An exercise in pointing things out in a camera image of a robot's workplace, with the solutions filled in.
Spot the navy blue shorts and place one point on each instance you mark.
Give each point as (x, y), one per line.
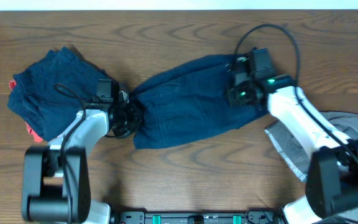
(188, 103)

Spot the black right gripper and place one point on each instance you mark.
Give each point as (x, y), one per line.
(232, 96)

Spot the folded red garment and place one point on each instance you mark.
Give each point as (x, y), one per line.
(36, 137)

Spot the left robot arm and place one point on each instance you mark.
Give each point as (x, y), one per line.
(56, 184)

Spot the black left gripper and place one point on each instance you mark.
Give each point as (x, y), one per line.
(138, 121)

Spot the grey shorts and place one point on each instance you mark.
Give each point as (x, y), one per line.
(332, 180)

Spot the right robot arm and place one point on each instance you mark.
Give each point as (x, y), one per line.
(283, 94)

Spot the folded navy shorts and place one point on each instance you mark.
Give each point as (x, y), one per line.
(47, 94)

